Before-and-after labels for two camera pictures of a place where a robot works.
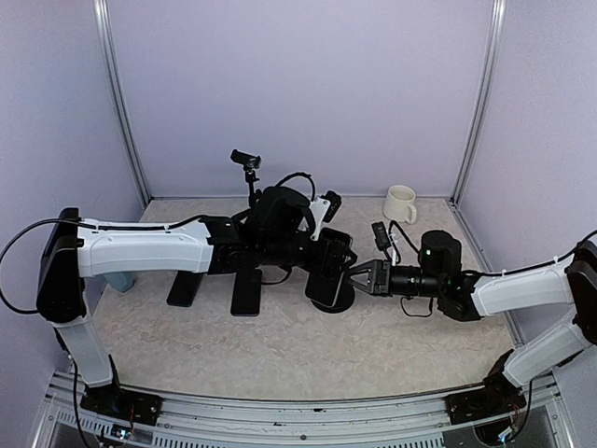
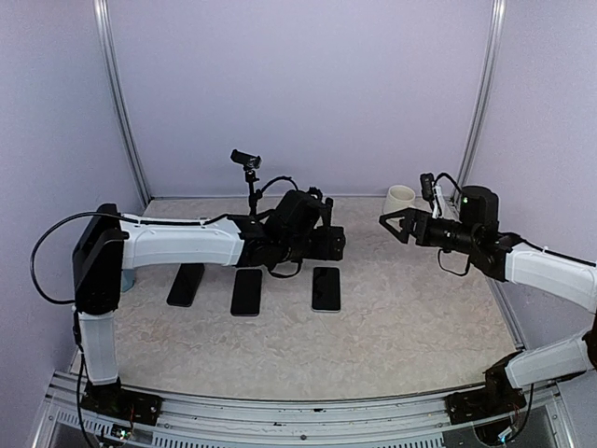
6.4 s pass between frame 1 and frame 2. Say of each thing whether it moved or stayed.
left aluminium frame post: stayed
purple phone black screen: stayed
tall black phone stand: stayed
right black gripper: moved
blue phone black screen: stayed
